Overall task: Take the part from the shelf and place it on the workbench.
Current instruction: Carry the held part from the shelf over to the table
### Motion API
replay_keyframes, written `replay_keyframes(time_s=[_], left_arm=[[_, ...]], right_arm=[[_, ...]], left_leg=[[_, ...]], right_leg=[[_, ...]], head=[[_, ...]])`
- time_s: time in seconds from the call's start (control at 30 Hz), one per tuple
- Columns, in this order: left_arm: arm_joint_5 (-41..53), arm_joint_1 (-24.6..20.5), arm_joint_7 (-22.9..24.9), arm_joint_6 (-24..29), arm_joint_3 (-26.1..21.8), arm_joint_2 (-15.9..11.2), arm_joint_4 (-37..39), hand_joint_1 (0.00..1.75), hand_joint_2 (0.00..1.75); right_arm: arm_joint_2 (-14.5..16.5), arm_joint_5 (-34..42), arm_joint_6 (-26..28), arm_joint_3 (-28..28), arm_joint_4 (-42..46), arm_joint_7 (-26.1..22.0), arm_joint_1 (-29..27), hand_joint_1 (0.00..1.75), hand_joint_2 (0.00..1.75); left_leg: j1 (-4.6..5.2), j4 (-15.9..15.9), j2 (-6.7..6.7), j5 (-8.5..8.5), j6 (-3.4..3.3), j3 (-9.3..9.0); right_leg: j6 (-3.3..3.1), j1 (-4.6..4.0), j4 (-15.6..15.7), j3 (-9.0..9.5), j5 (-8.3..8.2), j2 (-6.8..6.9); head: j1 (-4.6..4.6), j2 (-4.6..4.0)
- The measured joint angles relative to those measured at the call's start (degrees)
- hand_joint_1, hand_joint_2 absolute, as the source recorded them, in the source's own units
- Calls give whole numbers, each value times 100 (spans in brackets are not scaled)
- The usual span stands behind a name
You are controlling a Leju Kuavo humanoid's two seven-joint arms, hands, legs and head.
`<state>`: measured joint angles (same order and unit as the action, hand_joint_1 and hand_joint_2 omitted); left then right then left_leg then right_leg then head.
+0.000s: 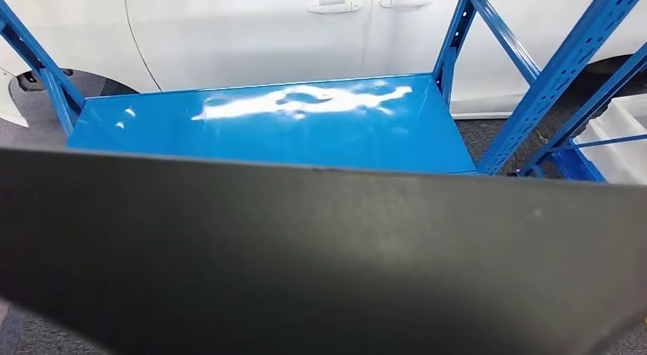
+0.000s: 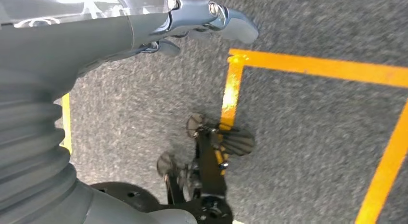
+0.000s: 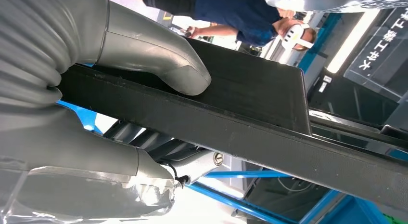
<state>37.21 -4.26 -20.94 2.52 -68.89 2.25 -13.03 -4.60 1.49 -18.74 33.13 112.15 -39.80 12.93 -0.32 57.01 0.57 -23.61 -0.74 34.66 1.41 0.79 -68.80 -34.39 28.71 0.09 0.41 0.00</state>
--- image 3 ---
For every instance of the blue metal shelf rack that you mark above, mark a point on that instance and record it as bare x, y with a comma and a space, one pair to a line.
232, 201

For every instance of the person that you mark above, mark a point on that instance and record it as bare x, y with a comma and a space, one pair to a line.
236, 12

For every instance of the white VR headset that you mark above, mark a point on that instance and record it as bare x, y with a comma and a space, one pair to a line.
294, 36

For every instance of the dark sign white characters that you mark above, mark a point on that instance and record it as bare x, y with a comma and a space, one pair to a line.
382, 47

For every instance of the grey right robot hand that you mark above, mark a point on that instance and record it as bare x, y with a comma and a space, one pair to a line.
63, 158

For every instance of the long white light strip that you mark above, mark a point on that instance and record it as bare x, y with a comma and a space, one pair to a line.
350, 42

